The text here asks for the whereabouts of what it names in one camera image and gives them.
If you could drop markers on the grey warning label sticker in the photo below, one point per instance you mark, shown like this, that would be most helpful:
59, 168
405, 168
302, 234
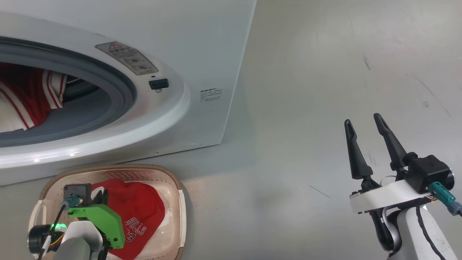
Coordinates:
126, 57

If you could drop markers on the red Bulls jersey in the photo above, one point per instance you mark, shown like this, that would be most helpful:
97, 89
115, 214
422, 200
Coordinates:
140, 206

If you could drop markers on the grey rubber door gasket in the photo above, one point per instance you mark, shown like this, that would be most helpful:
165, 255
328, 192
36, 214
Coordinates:
90, 119

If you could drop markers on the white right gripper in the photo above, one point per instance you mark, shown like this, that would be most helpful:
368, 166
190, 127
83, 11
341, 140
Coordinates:
386, 198

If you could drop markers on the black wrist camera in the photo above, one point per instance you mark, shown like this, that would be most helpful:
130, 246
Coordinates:
77, 190
429, 171

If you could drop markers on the cream perforated basket brown rim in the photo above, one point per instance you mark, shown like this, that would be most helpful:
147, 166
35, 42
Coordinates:
171, 231

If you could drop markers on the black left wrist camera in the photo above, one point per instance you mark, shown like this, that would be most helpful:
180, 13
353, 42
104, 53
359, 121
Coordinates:
77, 190

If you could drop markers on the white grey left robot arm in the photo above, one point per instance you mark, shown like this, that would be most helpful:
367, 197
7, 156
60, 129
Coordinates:
77, 238

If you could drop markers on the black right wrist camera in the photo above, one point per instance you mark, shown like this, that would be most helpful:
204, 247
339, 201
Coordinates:
429, 171

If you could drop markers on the white front-load washing machine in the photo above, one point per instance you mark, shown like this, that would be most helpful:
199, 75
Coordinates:
202, 54

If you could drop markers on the black door latch socket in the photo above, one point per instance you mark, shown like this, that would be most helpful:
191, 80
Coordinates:
158, 84

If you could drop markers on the white red striped garment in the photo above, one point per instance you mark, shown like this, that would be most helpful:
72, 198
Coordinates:
29, 94

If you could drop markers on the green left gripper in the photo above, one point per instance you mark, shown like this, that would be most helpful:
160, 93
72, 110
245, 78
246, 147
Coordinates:
104, 220

